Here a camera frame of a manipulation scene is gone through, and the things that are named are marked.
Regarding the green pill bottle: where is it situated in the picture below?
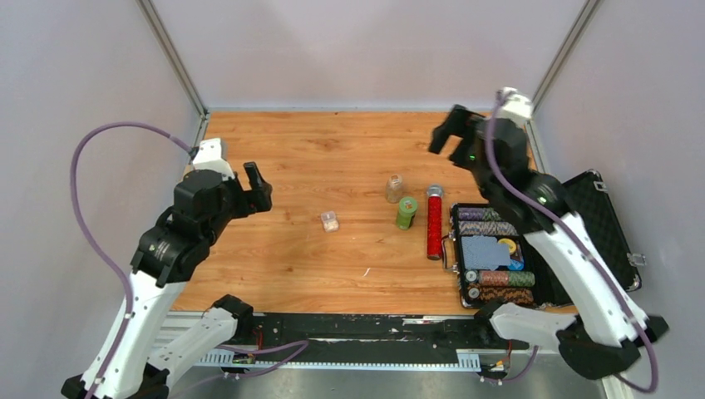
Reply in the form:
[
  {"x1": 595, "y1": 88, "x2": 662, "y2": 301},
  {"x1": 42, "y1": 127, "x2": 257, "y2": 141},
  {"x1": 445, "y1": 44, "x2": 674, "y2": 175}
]
[{"x1": 395, "y1": 196, "x2": 418, "y2": 230}]

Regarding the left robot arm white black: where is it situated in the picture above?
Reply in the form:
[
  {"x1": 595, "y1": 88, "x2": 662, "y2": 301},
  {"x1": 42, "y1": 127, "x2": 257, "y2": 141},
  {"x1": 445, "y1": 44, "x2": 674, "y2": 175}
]
[{"x1": 61, "y1": 162, "x2": 272, "y2": 398}]

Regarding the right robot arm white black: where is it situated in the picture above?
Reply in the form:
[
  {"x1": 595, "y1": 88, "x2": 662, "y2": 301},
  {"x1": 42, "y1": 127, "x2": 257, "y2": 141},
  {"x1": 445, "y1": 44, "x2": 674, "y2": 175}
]
[{"x1": 429, "y1": 105, "x2": 668, "y2": 380}]

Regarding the red glitter tube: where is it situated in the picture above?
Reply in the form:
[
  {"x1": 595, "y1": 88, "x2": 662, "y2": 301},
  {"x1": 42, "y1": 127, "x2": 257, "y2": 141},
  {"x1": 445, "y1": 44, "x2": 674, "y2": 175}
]
[{"x1": 426, "y1": 185, "x2": 443, "y2": 260}]

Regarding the green purple chip row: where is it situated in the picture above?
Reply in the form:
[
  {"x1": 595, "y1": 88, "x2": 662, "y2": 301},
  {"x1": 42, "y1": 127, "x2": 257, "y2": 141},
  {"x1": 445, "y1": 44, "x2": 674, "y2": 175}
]
[{"x1": 457, "y1": 207, "x2": 518, "y2": 236}]

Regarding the blue playing card deck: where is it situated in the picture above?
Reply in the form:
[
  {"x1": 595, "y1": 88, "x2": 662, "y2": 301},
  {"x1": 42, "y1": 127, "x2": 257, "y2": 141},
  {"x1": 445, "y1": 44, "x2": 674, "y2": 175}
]
[{"x1": 461, "y1": 235, "x2": 511, "y2": 270}]

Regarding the black poker chip case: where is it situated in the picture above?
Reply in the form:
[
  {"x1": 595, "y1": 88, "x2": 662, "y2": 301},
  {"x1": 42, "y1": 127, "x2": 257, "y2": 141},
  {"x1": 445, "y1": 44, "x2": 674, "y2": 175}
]
[{"x1": 450, "y1": 170, "x2": 643, "y2": 308}]

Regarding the orange black chip row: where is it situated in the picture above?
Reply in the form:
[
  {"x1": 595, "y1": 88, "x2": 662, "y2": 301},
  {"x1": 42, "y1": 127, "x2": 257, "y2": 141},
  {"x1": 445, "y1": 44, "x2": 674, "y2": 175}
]
[{"x1": 464, "y1": 269, "x2": 535, "y2": 305}]

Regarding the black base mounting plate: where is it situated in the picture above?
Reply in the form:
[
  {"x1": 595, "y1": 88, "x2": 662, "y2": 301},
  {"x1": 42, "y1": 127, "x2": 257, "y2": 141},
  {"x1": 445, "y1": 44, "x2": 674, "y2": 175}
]
[{"x1": 227, "y1": 313, "x2": 528, "y2": 365}]

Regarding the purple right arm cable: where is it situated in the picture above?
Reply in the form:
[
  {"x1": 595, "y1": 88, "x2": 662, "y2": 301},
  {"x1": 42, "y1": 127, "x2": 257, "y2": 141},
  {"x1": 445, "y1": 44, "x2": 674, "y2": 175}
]
[{"x1": 483, "y1": 91, "x2": 660, "y2": 394}]

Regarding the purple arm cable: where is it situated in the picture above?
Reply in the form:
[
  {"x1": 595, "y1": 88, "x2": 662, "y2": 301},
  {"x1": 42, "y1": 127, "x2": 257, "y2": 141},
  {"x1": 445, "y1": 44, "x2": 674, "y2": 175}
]
[
  {"x1": 483, "y1": 91, "x2": 660, "y2": 394},
  {"x1": 70, "y1": 121, "x2": 309, "y2": 399}
]

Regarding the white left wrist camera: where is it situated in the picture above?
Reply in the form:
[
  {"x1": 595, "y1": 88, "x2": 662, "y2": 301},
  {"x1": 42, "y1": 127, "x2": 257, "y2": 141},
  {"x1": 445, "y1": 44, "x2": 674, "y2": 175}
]
[{"x1": 191, "y1": 138, "x2": 236, "y2": 180}]

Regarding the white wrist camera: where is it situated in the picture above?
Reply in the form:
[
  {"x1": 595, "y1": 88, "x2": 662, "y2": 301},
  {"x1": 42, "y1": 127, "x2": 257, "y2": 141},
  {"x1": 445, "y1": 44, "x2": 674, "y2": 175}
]
[
  {"x1": 191, "y1": 138, "x2": 236, "y2": 180},
  {"x1": 494, "y1": 86, "x2": 535, "y2": 127}
]

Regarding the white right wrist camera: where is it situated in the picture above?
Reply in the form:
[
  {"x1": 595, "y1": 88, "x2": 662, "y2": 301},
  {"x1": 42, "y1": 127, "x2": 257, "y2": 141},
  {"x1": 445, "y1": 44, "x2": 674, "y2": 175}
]
[{"x1": 494, "y1": 86, "x2": 535, "y2": 127}]

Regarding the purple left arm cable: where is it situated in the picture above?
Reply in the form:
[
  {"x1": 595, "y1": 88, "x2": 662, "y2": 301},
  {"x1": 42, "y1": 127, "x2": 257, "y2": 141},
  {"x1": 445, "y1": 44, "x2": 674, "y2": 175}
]
[{"x1": 70, "y1": 121, "x2": 309, "y2": 399}]

